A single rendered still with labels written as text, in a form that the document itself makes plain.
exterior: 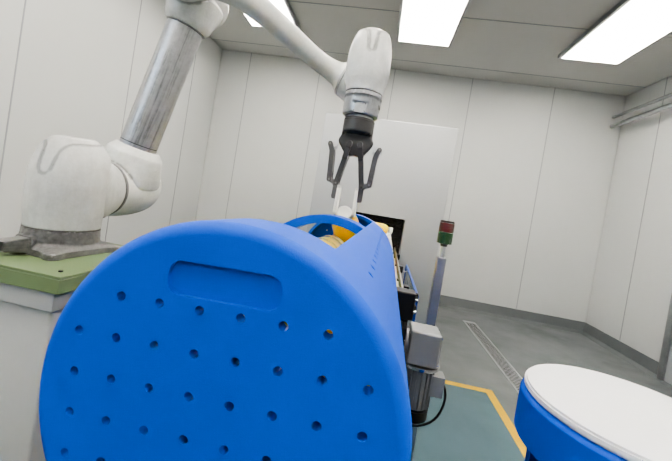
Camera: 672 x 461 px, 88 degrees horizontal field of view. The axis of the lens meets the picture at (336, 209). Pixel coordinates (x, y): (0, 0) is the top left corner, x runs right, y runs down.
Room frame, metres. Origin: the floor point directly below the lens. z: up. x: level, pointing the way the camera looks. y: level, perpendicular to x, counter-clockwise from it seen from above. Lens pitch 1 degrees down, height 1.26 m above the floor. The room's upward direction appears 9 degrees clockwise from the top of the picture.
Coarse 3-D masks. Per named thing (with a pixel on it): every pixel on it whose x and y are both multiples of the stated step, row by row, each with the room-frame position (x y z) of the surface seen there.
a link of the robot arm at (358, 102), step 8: (352, 96) 0.81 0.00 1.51; (360, 96) 0.80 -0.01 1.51; (368, 96) 0.80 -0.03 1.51; (376, 96) 0.81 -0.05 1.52; (344, 104) 0.83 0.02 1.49; (352, 104) 0.80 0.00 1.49; (360, 104) 0.80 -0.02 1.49; (368, 104) 0.80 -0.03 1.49; (376, 104) 0.81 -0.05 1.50; (344, 112) 0.83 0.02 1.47; (352, 112) 0.81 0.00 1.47; (360, 112) 0.80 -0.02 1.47; (368, 112) 0.80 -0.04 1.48; (376, 112) 0.81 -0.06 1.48; (376, 120) 0.85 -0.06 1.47
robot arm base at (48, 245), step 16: (0, 240) 0.72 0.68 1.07; (16, 240) 0.73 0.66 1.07; (32, 240) 0.75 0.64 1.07; (48, 240) 0.77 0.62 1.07; (64, 240) 0.78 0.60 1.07; (80, 240) 0.81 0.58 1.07; (96, 240) 0.85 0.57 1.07; (48, 256) 0.74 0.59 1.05; (64, 256) 0.76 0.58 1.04; (80, 256) 0.80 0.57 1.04
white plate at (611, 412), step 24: (528, 384) 0.52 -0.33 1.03; (552, 384) 0.53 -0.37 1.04; (576, 384) 0.55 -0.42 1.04; (600, 384) 0.56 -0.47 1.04; (624, 384) 0.58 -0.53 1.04; (552, 408) 0.46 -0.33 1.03; (576, 408) 0.47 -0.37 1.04; (600, 408) 0.48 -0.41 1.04; (624, 408) 0.49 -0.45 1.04; (648, 408) 0.50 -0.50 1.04; (600, 432) 0.42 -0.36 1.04; (624, 432) 0.42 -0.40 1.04; (648, 432) 0.43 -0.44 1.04; (624, 456) 0.39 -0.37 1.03; (648, 456) 0.38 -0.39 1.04
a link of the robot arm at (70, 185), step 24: (48, 144) 0.78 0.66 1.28; (72, 144) 0.79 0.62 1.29; (96, 144) 0.84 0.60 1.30; (48, 168) 0.76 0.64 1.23; (72, 168) 0.78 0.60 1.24; (96, 168) 0.82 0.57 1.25; (24, 192) 0.77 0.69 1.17; (48, 192) 0.76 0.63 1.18; (72, 192) 0.78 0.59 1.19; (96, 192) 0.82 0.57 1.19; (120, 192) 0.91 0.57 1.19; (24, 216) 0.77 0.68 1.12; (48, 216) 0.76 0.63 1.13; (72, 216) 0.79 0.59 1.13; (96, 216) 0.84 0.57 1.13
